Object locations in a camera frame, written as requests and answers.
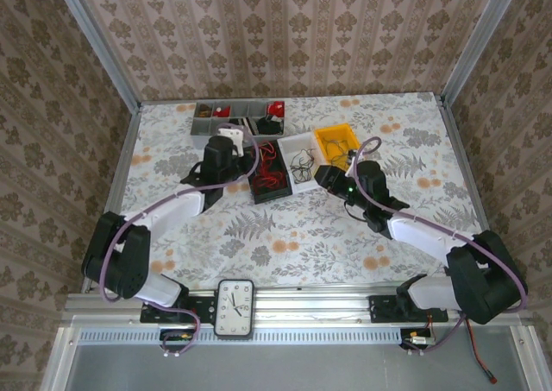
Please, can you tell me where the thin dark green cable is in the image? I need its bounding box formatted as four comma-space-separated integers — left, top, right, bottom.
323, 138, 353, 159

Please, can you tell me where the black plastic bin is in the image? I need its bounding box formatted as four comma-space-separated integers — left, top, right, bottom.
245, 139, 295, 205

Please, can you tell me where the yellow plastic bin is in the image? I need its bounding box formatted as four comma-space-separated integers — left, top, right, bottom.
313, 123, 362, 168

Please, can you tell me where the white plastic bin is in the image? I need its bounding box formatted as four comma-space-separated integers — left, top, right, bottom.
277, 131, 331, 196

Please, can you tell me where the grey compartment organizer box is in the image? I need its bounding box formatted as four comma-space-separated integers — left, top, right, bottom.
190, 99, 286, 149

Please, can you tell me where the black cloth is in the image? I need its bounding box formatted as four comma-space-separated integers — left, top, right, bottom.
256, 117, 284, 136

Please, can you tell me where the floral tablecloth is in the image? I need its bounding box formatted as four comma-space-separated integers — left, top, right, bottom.
102, 91, 491, 295

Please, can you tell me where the black framed white clock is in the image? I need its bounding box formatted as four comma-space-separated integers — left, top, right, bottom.
213, 279, 255, 339

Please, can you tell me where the black power connector box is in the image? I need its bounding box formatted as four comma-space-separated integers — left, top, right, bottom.
399, 328, 437, 351
159, 329, 196, 353

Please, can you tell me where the grey metal panel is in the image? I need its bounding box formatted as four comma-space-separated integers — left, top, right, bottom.
64, 343, 530, 391

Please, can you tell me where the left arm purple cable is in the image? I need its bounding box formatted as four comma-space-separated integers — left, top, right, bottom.
99, 123, 260, 360

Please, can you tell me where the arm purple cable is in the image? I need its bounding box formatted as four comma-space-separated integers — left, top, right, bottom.
344, 136, 530, 357
99, 123, 260, 360

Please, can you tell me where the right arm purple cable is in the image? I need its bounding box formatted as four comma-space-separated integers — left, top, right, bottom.
344, 136, 530, 357

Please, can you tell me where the aluminium side rail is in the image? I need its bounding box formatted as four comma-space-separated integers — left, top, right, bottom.
81, 105, 144, 295
434, 92, 497, 245

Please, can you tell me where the aluminium front rail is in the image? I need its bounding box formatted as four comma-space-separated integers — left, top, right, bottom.
62, 290, 532, 328

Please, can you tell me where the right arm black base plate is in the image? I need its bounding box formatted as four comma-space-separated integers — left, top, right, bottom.
368, 293, 449, 324

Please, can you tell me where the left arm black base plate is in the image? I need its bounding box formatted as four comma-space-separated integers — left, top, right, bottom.
141, 293, 219, 325

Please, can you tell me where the slotted grey cable duct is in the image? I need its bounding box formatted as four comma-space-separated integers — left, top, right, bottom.
76, 327, 406, 345

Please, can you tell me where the aluminium frame post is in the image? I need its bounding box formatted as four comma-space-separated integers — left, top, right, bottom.
50, 0, 143, 112
438, 0, 527, 107

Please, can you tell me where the red black power wire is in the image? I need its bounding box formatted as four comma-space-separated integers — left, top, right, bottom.
467, 321, 498, 384

